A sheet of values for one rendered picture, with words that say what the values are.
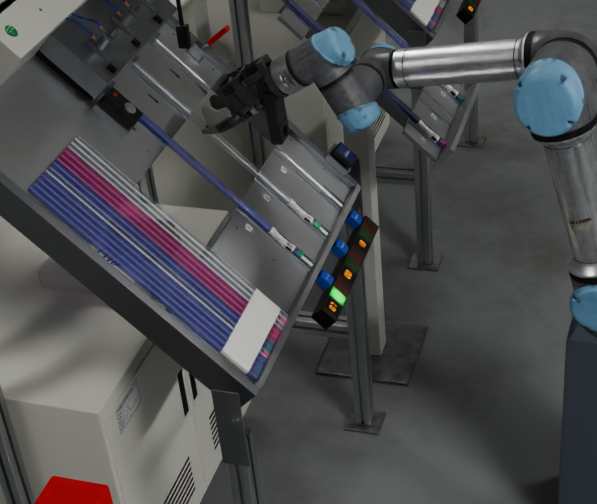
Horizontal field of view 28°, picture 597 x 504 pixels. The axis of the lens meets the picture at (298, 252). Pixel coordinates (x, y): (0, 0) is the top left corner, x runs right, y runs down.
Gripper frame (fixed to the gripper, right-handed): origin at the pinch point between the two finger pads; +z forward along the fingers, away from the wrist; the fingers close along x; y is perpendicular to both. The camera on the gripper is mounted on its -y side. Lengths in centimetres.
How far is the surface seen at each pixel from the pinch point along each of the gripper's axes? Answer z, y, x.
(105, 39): -2.1, 27.4, 12.0
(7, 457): 48, -23, 53
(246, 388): -7, -30, 49
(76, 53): 1.8, 28.7, 16.3
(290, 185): -3.6, -19.7, -5.2
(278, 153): -2.3, -14.2, -10.9
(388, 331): 35, -89, -58
